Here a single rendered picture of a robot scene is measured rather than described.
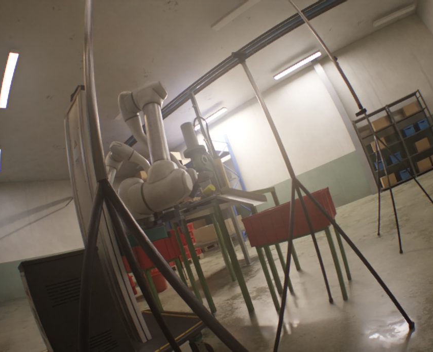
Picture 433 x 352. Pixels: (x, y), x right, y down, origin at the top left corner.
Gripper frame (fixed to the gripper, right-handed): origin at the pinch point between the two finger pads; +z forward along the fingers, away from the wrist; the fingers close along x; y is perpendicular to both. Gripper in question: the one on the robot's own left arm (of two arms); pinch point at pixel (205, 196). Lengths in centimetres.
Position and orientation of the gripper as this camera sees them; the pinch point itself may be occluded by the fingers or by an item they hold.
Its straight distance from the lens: 196.8
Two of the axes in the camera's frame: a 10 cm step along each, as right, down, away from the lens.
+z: 8.4, 4.9, -2.4
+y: 2.1, 1.2, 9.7
